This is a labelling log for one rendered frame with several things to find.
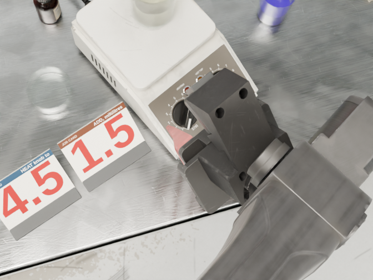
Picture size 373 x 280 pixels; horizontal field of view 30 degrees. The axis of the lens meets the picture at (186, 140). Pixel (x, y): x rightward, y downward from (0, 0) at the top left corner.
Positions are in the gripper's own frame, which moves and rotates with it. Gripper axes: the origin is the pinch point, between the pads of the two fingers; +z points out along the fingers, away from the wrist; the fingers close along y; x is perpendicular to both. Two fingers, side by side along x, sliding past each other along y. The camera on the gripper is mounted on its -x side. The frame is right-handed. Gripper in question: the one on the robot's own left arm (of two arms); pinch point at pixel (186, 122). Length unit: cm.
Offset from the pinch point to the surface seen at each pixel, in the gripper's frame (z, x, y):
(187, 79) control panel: 8.4, 2.0, -5.1
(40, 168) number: 12.9, 1.9, 14.1
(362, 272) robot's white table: -9.9, 26.2, -6.9
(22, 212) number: 12.7, 5.0, 18.9
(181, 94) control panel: 8.1, 2.7, -3.4
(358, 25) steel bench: 7.3, 11.4, -28.6
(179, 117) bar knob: 7.1, 4.4, -1.5
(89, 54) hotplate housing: 17.7, -3.2, 1.3
